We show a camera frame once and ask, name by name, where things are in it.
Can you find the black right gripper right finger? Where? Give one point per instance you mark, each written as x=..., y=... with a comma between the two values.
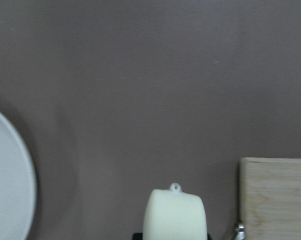
x=209, y=237

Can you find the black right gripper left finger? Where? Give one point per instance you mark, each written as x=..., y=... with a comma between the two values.
x=137, y=236

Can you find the wooden cutting board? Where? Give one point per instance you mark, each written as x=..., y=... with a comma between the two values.
x=270, y=198

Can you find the white round plate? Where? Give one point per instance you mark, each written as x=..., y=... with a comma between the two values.
x=18, y=185

